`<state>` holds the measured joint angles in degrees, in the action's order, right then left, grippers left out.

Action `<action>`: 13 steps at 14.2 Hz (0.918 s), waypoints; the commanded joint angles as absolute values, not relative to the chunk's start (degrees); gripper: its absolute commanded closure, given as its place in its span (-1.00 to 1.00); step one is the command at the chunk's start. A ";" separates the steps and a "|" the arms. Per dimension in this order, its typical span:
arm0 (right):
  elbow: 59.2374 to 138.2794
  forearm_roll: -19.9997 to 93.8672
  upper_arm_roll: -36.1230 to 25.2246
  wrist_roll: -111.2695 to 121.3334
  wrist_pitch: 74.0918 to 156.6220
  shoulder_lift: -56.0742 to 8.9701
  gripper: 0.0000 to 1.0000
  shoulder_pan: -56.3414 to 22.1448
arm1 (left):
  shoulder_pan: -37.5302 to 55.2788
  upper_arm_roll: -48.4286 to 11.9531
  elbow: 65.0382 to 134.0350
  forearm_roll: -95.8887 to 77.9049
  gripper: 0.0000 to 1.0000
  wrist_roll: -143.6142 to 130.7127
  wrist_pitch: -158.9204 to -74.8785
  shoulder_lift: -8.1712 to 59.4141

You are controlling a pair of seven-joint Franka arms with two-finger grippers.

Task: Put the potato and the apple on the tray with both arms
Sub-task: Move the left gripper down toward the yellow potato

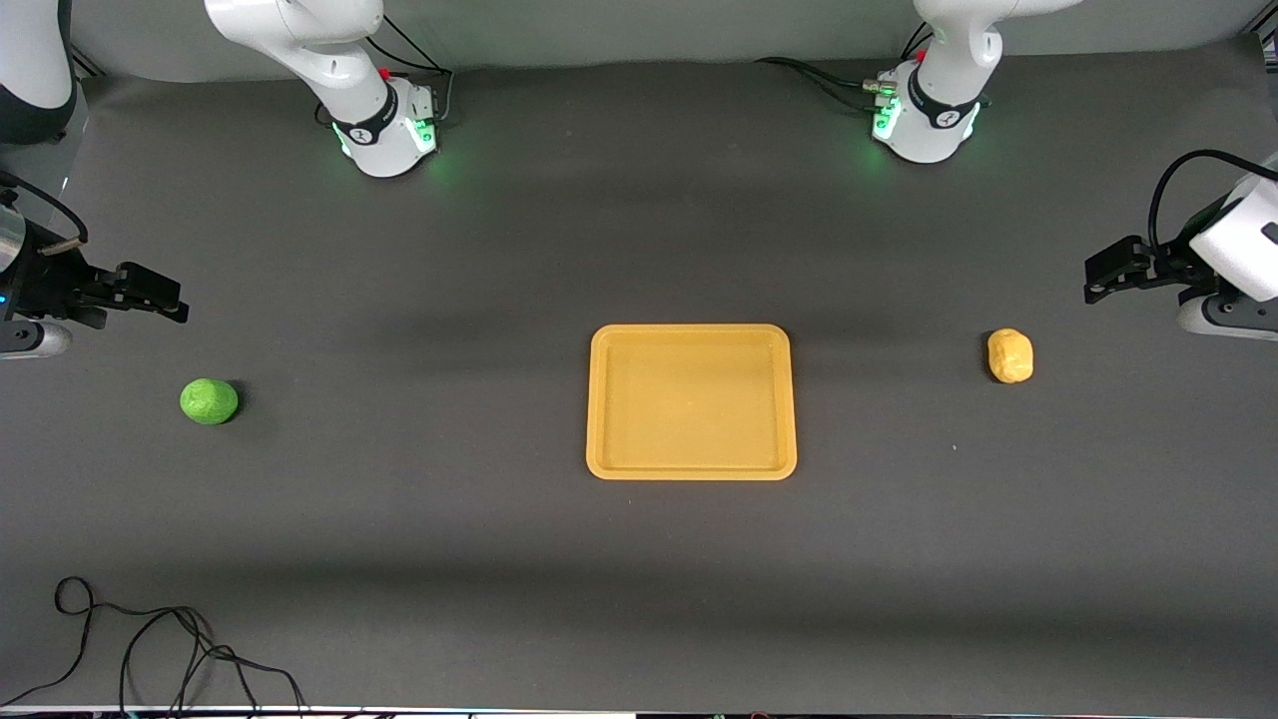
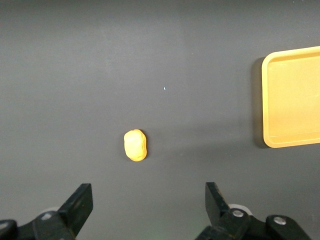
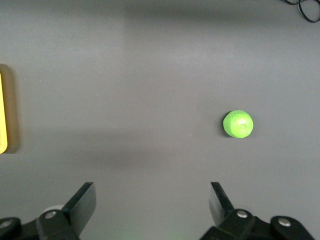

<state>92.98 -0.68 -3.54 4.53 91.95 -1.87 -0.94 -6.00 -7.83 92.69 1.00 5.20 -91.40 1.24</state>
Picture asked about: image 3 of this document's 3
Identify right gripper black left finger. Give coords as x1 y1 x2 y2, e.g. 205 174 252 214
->
0 181 97 240

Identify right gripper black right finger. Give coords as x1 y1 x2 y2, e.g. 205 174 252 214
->
199 181 316 240

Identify green apple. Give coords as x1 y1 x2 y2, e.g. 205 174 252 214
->
222 110 254 139

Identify yellow plastic tray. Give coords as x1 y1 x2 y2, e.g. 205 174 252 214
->
0 72 9 154

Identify loose black cable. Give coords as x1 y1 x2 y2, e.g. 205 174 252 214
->
279 0 320 24

